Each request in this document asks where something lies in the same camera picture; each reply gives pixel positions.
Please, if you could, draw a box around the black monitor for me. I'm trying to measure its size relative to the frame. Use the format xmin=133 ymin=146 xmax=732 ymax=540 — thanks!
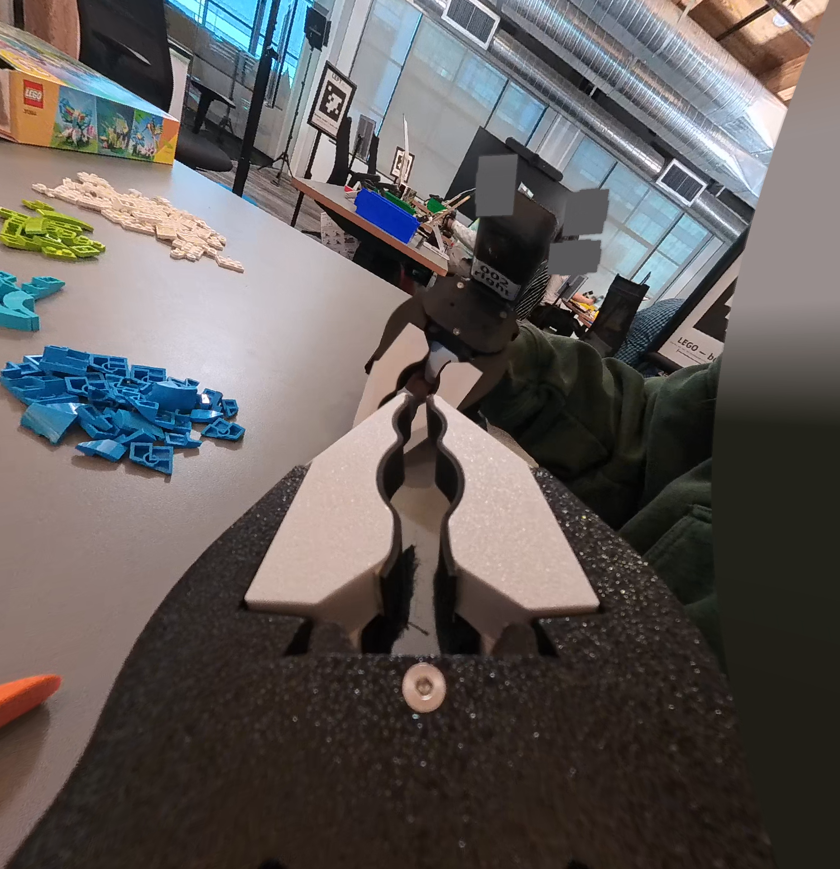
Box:
xmin=447 ymin=125 xmax=563 ymax=205

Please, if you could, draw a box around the person's green sweatshirt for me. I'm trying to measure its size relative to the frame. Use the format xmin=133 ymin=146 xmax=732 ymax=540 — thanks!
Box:
xmin=617 ymin=462 xmax=726 ymax=669

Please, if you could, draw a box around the pile of lime lego pieces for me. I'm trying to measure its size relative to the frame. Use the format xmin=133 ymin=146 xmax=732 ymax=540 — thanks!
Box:
xmin=0 ymin=200 xmax=107 ymax=262

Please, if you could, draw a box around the black chair back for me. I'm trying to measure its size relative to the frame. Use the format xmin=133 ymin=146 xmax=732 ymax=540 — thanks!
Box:
xmin=588 ymin=273 xmax=650 ymax=354

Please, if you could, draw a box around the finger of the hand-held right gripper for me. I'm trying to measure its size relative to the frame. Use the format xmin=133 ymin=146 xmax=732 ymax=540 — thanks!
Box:
xmin=430 ymin=360 xmax=485 ymax=414
xmin=354 ymin=320 xmax=434 ymax=427

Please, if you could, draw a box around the black stand pole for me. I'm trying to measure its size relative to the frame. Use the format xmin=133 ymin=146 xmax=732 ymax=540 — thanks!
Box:
xmin=233 ymin=0 xmax=285 ymax=198

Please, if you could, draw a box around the pile of blue lego pieces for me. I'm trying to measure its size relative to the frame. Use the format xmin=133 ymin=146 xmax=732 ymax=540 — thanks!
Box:
xmin=0 ymin=345 xmax=247 ymax=476

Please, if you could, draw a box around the patterned white box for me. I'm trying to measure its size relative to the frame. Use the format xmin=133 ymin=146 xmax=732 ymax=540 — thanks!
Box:
xmin=320 ymin=210 xmax=358 ymax=260

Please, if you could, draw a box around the black office chair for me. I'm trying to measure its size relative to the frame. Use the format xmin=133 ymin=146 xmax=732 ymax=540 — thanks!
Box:
xmin=77 ymin=0 xmax=234 ymax=172

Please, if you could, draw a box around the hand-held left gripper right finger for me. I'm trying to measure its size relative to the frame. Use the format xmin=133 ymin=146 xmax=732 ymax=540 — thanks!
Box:
xmin=425 ymin=395 xmax=602 ymax=654

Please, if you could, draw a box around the black and white poster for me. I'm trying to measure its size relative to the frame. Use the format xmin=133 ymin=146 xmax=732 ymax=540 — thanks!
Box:
xmin=664 ymin=254 xmax=743 ymax=373

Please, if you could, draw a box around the blue plastic bin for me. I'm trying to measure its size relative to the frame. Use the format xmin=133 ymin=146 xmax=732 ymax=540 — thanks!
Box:
xmin=355 ymin=188 xmax=422 ymax=245

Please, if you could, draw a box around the large marker sign on stand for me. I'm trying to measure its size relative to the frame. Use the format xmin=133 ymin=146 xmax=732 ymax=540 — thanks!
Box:
xmin=308 ymin=61 xmax=357 ymax=140

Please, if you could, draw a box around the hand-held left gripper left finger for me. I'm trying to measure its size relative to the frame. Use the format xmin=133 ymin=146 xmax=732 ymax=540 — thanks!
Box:
xmin=244 ymin=395 xmax=412 ymax=647

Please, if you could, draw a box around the pile of white lego pieces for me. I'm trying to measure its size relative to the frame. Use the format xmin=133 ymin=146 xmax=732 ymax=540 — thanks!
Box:
xmin=31 ymin=171 xmax=245 ymax=274

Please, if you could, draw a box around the group of azure lego pieces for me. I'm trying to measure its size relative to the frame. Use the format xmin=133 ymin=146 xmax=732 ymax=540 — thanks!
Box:
xmin=0 ymin=268 xmax=66 ymax=334

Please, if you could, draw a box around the background wooden desk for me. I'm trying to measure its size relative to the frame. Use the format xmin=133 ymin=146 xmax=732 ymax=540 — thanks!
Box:
xmin=291 ymin=175 xmax=451 ymax=276

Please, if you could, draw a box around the orange lego brick separator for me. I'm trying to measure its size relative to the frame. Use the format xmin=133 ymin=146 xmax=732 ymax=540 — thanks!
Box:
xmin=0 ymin=673 xmax=62 ymax=739

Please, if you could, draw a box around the silver air duct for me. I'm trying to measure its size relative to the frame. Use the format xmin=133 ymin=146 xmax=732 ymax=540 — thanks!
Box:
xmin=491 ymin=0 xmax=787 ymax=177

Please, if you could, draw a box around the colourful lego set box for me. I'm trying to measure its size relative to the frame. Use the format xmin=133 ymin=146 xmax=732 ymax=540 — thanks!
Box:
xmin=0 ymin=17 xmax=183 ymax=167

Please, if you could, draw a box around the white ceiling vent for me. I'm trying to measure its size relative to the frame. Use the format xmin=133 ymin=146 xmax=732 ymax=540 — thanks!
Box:
xmin=656 ymin=159 xmax=707 ymax=205
xmin=442 ymin=0 xmax=500 ymax=48

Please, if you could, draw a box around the black tripod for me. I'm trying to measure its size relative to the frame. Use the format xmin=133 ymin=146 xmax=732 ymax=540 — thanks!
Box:
xmin=270 ymin=64 xmax=308 ymax=184

